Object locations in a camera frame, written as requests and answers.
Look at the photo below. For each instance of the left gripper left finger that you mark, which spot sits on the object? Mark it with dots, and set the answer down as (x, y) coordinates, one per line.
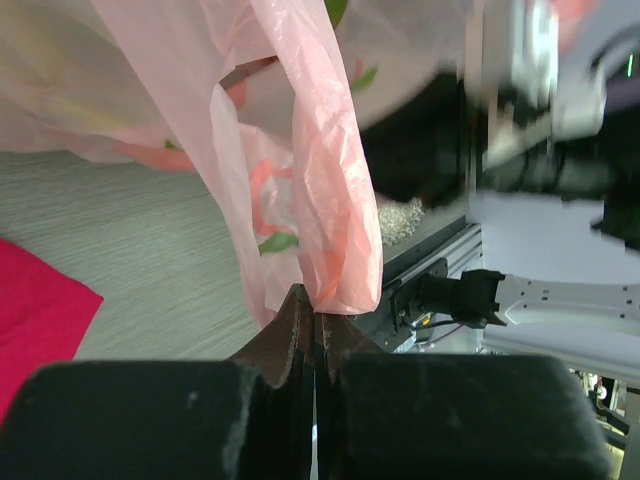
(247, 417)

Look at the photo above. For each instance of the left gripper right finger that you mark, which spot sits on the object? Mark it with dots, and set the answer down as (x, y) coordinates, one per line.
(448, 416)

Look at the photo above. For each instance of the pink plastic bag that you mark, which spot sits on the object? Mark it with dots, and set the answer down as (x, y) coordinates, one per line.
(263, 99)

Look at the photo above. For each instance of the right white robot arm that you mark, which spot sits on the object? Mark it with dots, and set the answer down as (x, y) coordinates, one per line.
(568, 142)

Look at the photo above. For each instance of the red cloth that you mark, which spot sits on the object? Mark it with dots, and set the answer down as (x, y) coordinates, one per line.
(44, 317)

